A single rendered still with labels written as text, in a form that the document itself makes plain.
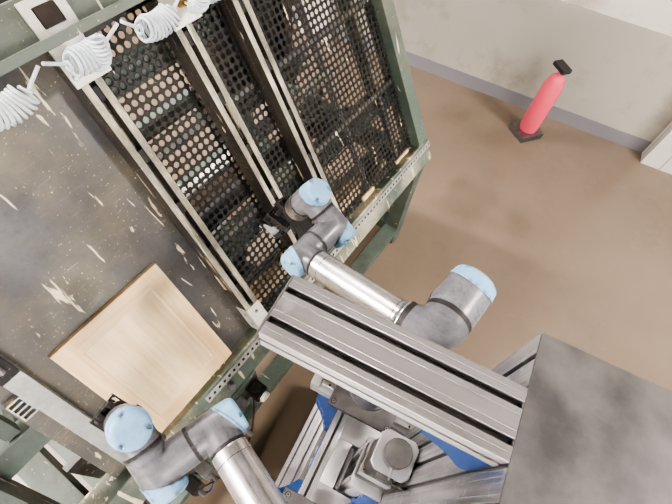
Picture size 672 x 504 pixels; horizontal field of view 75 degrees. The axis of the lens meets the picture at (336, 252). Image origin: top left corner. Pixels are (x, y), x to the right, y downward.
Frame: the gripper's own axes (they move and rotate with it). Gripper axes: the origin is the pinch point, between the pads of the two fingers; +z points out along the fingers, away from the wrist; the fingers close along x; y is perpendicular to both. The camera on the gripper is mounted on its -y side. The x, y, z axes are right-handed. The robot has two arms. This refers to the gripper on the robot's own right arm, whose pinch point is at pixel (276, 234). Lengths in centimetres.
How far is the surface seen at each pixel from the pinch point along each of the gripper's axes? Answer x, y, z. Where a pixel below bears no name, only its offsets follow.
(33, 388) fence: 72, 27, 16
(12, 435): 85, 23, 30
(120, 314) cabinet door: 45, 22, 17
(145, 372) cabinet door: 53, 5, 29
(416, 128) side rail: -107, -30, 21
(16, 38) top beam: 17, 73, -29
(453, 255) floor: -117, -120, 86
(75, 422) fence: 74, 12, 25
